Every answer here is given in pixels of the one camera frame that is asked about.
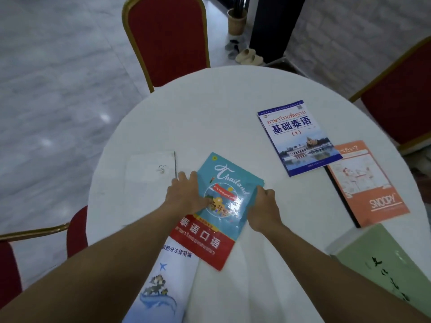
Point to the person's right hand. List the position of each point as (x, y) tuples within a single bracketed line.
[(264, 211)]

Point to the person's left hand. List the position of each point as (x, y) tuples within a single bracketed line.
[(183, 196)]

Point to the person's left thumb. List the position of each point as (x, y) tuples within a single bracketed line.
[(206, 200)]

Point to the person's right fingers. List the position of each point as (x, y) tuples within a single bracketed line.
[(265, 193)]

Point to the teal and red language book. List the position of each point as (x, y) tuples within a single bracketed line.
[(232, 184)]

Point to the person's left forearm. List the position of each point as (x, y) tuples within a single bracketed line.
[(101, 265)]

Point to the person's right forearm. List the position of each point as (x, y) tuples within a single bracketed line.
[(336, 282)]

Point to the blue textbook with palace photo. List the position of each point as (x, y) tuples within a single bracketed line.
[(298, 137)]

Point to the white notebook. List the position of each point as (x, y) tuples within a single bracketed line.
[(150, 168)]

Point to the white tablecloth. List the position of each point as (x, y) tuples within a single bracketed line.
[(215, 114)]

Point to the white and blue booklet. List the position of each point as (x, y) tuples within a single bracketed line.
[(168, 285)]

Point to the orange cartoon notebook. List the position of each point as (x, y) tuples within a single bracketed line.
[(367, 184)]

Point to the beige slipper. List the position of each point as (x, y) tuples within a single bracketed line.
[(245, 54), (254, 60)]

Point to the green book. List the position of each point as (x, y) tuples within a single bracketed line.
[(380, 262)]

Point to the grey slipper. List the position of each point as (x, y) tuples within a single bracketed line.
[(233, 54), (231, 45)]

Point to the dark cabinet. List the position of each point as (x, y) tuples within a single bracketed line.
[(276, 26)]

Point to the woven basket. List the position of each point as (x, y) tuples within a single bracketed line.
[(236, 25)]

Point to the red chair with gold frame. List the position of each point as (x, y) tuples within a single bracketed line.
[(8, 272), (400, 97), (168, 36)]

